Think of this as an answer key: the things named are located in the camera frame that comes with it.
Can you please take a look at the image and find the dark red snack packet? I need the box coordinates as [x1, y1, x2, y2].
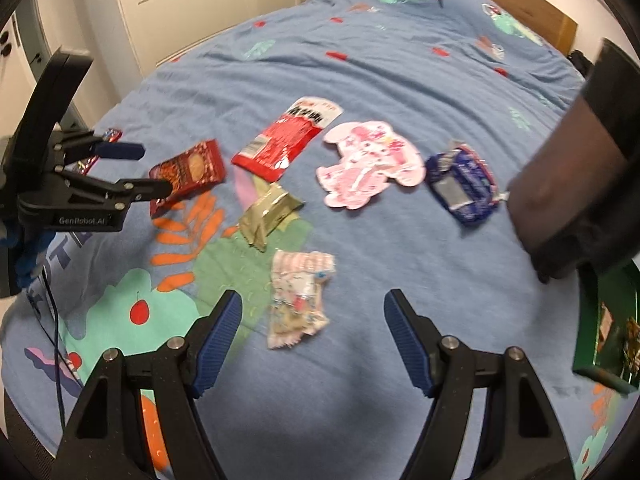
[149, 140, 226, 218]

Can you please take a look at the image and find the olive gold snack packet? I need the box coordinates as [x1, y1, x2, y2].
[239, 183, 304, 252]

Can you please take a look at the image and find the white pink striped packet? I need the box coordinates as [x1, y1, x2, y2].
[267, 249, 336, 350]

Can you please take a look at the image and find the pink cartoon character packet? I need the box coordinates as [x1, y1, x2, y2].
[316, 120, 426, 210]

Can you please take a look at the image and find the blue gloved hand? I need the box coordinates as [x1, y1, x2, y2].
[1, 224, 55, 290]

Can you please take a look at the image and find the small red candy bar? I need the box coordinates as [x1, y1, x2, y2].
[72, 128, 124, 176]

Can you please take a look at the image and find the green tray box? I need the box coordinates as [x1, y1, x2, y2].
[572, 260, 639, 396]

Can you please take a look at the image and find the white wardrobe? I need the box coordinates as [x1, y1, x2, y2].
[36, 0, 302, 96]

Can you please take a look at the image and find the red white long packet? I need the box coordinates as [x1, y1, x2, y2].
[231, 96, 343, 183]

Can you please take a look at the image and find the dark brown cylinder container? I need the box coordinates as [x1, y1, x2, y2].
[506, 40, 639, 282]

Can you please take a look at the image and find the blue patterned bedspread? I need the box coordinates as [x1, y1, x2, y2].
[3, 0, 620, 479]

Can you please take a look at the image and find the blue white crumpled packet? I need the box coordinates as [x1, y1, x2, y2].
[425, 142, 502, 228]

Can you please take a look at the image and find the black backpack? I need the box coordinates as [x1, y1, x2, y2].
[567, 50, 594, 79]

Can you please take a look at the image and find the black cable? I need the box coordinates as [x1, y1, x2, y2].
[27, 263, 68, 434]

